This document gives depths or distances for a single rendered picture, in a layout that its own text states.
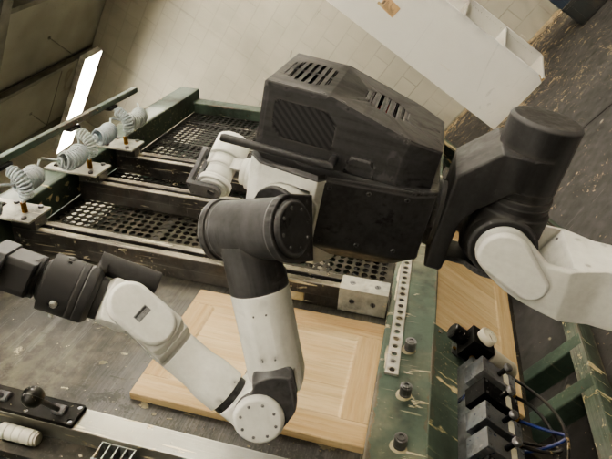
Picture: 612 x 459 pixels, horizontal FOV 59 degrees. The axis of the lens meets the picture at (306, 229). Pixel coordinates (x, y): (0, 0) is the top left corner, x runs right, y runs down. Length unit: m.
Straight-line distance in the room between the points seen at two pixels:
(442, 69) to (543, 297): 4.08
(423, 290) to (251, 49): 5.74
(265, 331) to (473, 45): 4.25
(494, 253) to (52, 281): 0.67
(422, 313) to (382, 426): 0.38
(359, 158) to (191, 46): 6.54
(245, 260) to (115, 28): 7.18
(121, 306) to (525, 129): 0.65
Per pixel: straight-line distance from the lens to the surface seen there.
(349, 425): 1.15
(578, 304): 1.03
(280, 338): 0.82
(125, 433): 1.13
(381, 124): 0.83
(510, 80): 4.97
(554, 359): 2.11
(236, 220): 0.77
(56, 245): 1.70
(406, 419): 1.14
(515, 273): 0.95
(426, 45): 4.91
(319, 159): 0.83
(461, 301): 2.11
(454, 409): 1.22
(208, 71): 7.34
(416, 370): 1.24
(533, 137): 0.89
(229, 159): 1.01
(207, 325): 1.36
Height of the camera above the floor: 1.33
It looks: 6 degrees down
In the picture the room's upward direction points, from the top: 55 degrees counter-clockwise
